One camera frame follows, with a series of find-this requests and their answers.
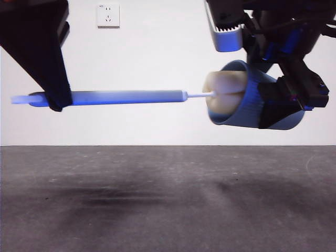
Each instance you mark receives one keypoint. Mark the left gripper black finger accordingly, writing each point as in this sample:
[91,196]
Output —
[50,78]

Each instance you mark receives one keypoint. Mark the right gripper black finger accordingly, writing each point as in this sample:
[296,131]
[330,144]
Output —
[275,105]
[260,61]

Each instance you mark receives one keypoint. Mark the blue ribbed plastic cup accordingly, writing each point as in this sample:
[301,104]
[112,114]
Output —
[250,107]

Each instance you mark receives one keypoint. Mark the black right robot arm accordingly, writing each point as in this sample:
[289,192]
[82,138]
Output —
[286,10]

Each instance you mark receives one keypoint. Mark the pale grey right camera box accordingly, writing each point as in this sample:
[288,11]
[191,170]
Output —
[228,39]

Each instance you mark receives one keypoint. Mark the white wall socket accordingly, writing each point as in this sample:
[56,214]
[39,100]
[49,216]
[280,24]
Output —
[109,15]

